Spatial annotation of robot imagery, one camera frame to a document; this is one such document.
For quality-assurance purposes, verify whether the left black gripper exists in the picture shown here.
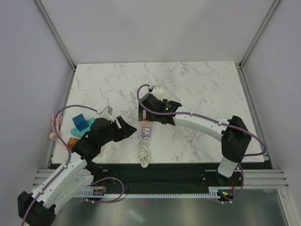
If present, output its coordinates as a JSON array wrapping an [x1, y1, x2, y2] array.
[[99, 116, 137, 146]]

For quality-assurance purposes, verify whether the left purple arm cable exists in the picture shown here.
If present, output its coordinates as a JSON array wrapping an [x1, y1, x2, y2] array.
[[20, 105, 104, 226]]

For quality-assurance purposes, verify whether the white coiled power cord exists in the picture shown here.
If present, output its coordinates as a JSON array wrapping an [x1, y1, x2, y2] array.
[[139, 137, 152, 168]]

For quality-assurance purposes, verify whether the left aluminium frame post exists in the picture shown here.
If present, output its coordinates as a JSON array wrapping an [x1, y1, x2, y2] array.
[[33, 0, 77, 72]]

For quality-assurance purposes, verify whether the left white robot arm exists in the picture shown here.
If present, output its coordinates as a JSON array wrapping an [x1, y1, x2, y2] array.
[[17, 116, 137, 226]]

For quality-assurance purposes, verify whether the orange patterned block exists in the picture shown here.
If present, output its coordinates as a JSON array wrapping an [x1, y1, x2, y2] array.
[[67, 137, 79, 149]]

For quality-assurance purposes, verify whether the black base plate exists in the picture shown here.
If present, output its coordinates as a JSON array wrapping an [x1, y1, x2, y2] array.
[[85, 162, 243, 194]]

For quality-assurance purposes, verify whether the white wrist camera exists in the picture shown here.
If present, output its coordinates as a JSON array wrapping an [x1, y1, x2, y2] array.
[[148, 86, 164, 95], [99, 106, 115, 122]]

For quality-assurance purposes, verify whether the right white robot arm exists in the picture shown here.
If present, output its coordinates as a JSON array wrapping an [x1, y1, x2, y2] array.
[[139, 93, 252, 186]]

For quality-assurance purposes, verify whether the blue cube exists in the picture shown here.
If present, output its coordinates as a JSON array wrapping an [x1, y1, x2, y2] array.
[[72, 113, 89, 131]]

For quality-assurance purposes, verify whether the white slotted cable duct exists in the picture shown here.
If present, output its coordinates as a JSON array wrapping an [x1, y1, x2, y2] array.
[[75, 187, 233, 199]]

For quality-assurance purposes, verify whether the aluminium frame post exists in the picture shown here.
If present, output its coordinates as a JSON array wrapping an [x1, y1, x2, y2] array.
[[237, 0, 282, 70], [33, 0, 77, 72]]

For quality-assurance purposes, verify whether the right aluminium frame post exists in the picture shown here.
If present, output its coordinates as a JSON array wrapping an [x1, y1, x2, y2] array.
[[237, 0, 282, 70]]

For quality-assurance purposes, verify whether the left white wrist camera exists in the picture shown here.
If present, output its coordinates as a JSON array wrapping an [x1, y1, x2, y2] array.
[[99, 106, 115, 122]]

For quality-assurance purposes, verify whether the purple power strip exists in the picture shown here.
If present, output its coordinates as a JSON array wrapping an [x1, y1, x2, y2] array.
[[141, 126, 152, 138]]

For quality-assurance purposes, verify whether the pink coiled cable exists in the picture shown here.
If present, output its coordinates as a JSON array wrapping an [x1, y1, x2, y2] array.
[[48, 113, 63, 139]]

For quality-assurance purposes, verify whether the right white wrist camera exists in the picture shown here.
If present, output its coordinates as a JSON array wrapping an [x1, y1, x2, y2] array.
[[148, 86, 164, 95]]

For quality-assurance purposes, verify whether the teal triangular power strip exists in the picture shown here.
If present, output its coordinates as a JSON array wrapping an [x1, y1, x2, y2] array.
[[69, 117, 97, 138]]

